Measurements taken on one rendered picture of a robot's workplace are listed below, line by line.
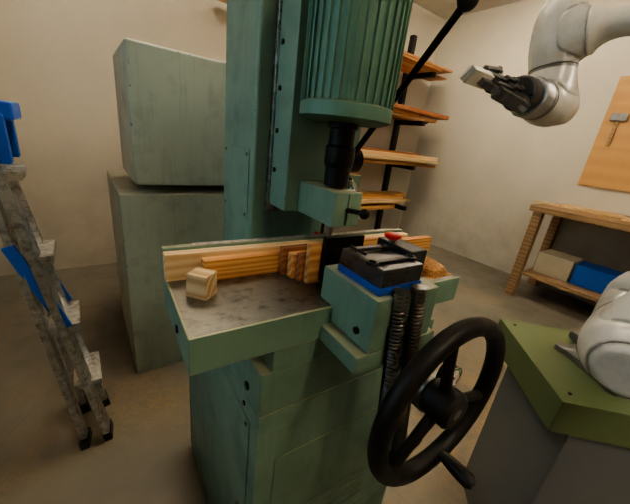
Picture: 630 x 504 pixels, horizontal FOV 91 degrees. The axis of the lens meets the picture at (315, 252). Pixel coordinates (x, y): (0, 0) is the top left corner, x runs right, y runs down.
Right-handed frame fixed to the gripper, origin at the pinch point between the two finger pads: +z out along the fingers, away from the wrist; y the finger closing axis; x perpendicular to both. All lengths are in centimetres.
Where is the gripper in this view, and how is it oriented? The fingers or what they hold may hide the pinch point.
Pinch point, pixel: (477, 77)
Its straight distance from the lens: 77.2
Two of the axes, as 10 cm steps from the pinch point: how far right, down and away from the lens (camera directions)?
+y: -3.1, -8.8, 3.4
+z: -8.4, 0.9, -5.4
